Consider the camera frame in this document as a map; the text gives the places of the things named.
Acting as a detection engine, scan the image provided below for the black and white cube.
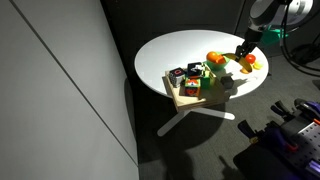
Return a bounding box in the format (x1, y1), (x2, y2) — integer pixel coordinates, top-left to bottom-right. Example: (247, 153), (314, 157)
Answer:
(186, 61), (206, 78)

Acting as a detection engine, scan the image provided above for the black handled clamp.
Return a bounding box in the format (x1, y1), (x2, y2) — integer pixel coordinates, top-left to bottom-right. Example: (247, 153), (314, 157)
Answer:
(270, 99), (296, 122)
(237, 119), (268, 145)

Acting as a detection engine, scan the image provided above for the orange toy fruit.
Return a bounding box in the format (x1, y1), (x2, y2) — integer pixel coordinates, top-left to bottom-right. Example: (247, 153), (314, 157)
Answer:
(205, 50), (219, 64)

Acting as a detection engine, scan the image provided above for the white table base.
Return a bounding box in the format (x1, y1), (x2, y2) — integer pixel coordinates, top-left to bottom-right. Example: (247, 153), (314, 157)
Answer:
(156, 107), (236, 138)

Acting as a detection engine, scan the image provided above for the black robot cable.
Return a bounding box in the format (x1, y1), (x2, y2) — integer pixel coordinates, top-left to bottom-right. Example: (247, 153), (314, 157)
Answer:
(279, 3), (320, 78)

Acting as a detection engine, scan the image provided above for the wooden tray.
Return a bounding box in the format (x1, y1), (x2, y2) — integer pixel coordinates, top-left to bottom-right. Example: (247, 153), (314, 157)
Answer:
(164, 64), (232, 113)

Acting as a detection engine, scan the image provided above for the black floor stand base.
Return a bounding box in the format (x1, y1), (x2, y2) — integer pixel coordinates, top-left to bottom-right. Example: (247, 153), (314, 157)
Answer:
(289, 43), (320, 68)

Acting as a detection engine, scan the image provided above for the green block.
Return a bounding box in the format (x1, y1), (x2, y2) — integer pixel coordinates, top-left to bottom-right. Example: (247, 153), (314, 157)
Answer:
(199, 70), (216, 90)

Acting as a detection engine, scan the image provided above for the orange-red toy piece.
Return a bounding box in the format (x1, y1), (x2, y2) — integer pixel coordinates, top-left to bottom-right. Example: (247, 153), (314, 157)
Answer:
(214, 54), (228, 66)

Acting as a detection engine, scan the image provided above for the orange patterned cube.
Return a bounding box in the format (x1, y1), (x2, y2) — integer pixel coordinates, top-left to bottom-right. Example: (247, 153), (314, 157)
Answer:
(184, 77), (202, 98)

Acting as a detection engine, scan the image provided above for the green bowl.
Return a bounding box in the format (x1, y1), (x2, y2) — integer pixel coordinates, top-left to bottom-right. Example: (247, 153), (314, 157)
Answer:
(206, 54), (232, 72)

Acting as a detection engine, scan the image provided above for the red toy tomato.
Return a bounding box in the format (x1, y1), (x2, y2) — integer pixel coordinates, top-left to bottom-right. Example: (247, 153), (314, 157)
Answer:
(244, 53), (257, 65)

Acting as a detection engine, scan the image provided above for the perforated metal plate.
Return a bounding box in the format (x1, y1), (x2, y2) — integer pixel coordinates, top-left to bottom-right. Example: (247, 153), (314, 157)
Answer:
(289, 121), (320, 168)

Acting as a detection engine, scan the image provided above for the black cube with red ring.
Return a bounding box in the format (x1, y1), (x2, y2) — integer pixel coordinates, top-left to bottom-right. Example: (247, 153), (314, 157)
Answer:
(168, 67), (186, 88)

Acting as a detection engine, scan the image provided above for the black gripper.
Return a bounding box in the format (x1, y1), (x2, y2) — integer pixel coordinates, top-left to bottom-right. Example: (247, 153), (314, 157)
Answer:
(234, 28), (264, 62)

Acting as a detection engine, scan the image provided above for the purple clamp with orange trigger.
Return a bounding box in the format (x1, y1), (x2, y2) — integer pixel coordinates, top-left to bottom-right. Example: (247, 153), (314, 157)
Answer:
(261, 121), (301, 156)

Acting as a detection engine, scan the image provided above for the grey cube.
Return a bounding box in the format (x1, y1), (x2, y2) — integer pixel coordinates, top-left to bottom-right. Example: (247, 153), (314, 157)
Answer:
(220, 75), (235, 90)

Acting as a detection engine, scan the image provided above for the small yellow toy piece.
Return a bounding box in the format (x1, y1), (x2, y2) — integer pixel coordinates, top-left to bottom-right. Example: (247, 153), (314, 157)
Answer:
(252, 60), (264, 70)

